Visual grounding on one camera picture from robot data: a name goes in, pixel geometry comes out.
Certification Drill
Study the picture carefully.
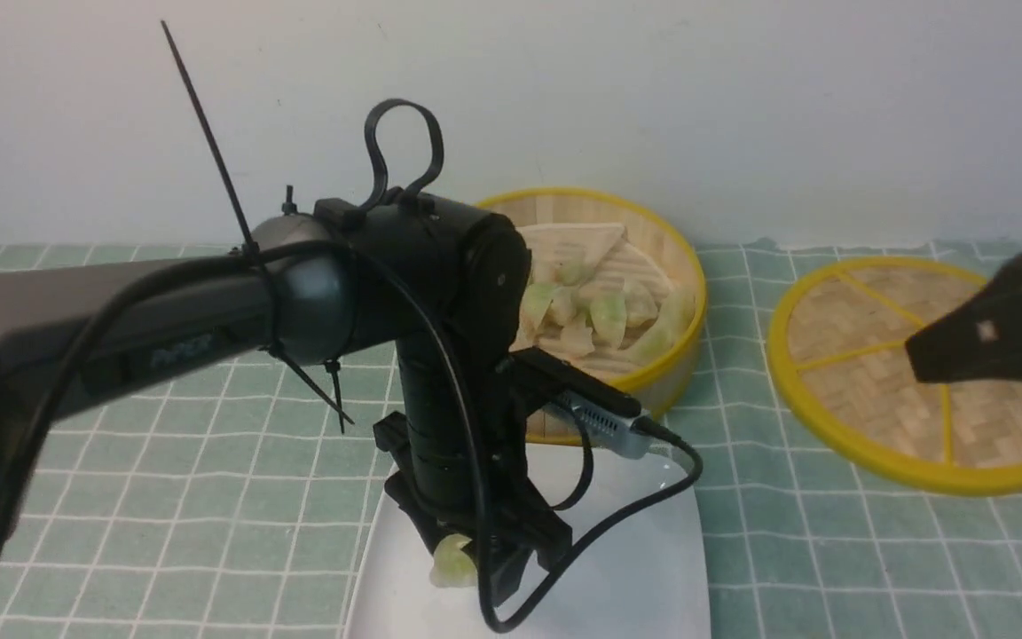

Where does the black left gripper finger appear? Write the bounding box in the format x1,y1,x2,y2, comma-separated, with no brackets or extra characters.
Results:
394,498,455,556

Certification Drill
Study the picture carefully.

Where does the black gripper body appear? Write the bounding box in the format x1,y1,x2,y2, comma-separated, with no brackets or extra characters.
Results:
373,413,573,569

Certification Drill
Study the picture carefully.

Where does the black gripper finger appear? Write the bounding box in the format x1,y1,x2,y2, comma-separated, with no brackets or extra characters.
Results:
480,541,535,608

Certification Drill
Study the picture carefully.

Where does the green dumpling small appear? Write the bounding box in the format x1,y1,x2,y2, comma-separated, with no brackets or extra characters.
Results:
428,533,478,589

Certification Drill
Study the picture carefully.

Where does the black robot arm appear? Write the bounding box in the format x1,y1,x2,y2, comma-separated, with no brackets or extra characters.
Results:
0,195,577,605

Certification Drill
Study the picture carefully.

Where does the pale dumpling front centre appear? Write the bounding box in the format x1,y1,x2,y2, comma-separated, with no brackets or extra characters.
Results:
550,314,596,360

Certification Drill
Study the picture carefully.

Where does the pale dumpling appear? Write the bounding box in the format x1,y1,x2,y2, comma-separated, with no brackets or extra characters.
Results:
550,314,596,360
622,279,658,328

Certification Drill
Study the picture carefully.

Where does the green checkered tablecloth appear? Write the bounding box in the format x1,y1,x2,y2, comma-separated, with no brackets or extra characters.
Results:
0,241,1022,638

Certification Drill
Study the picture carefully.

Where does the green dumpling right centre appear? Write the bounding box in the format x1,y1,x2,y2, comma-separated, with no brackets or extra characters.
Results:
588,291,628,349

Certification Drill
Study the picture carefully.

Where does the black zip tie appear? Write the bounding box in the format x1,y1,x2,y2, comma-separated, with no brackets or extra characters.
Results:
160,19,351,433

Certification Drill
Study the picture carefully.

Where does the bamboo steamer basket yellow rim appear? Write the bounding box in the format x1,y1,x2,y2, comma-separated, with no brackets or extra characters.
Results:
478,187,709,418

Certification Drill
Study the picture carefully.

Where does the pale dumpling right back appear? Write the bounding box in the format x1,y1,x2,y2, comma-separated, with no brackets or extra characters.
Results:
622,279,658,328

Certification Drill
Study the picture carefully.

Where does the green dumpling far right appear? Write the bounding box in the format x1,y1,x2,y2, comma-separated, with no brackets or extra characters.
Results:
625,287,696,367

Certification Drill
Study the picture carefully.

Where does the woven bamboo steamer lid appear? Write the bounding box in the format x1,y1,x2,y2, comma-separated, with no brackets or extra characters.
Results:
767,257,1022,497

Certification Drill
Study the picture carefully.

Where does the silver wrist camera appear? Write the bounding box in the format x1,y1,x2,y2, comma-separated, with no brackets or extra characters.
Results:
508,347,652,460

